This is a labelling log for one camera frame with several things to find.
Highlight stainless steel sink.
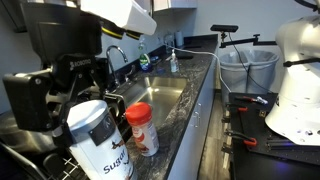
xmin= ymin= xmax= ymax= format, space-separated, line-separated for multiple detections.
xmin=117 ymin=76 xmax=189 ymax=130

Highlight white wall cabinet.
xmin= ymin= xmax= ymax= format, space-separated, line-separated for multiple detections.
xmin=152 ymin=0 xmax=198 ymax=13

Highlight clear Purell sanitizer bottle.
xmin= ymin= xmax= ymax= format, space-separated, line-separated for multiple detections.
xmin=169 ymin=48 xmax=180 ymax=74

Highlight white sugar bottle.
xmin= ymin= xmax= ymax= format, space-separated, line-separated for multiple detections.
xmin=66 ymin=99 xmax=138 ymax=180

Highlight white cable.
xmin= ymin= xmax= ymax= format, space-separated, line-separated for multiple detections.
xmin=166 ymin=45 xmax=233 ymax=94

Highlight green dish soap bottle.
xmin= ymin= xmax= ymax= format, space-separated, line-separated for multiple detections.
xmin=137 ymin=35 xmax=154 ymax=73

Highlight red handled pliers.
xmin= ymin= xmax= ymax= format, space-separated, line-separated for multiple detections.
xmin=234 ymin=95 xmax=269 ymax=106

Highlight white base cabinet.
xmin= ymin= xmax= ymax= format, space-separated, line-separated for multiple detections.
xmin=166 ymin=55 xmax=218 ymax=180

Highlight grey lined trash bin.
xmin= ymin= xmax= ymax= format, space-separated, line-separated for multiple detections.
xmin=218 ymin=49 xmax=281 ymax=105

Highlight black orange bar clamp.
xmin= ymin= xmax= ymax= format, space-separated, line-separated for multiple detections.
xmin=225 ymin=129 xmax=259 ymax=148
xmin=225 ymin=101 xmax=250 ymax=113

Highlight white paper towel roll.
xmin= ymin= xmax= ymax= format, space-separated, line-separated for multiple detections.
xmin=174 ymin=30 xmax=185 ymax=48

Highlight silver cabinet door handle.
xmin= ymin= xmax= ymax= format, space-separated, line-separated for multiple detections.
xmin=191 ymin=111 xmax=201 ymax=129
xmin=195 ymin=102 xmax=203 ymax=118

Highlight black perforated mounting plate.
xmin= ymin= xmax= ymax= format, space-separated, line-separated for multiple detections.
xmin=229 ymin=92 xmax=320 ymax=167

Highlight black stereo camera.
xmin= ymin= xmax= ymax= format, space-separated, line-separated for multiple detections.
xmin=210 ymin=24 xmax=240 ymax=34

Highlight tall chrome gooseneck faucet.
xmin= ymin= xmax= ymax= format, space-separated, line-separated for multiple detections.
xmin=105 ymin=45 xmax=130 ymax=90

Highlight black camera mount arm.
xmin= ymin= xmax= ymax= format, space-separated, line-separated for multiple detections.
xmin=218 ymin=32 xmax=278 ymax=50

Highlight black camera cable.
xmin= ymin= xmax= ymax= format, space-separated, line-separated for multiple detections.
xmin=227 ymin=32 xmax=274 ymax=95

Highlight orange lid creamer bottle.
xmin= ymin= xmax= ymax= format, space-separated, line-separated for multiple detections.
xmin=125 ymin=101 xmax=160 ymax=158

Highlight chrome faucet lever handle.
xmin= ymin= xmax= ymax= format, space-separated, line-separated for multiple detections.
xmin=124 ymin=64 xmax=137 ymax=83

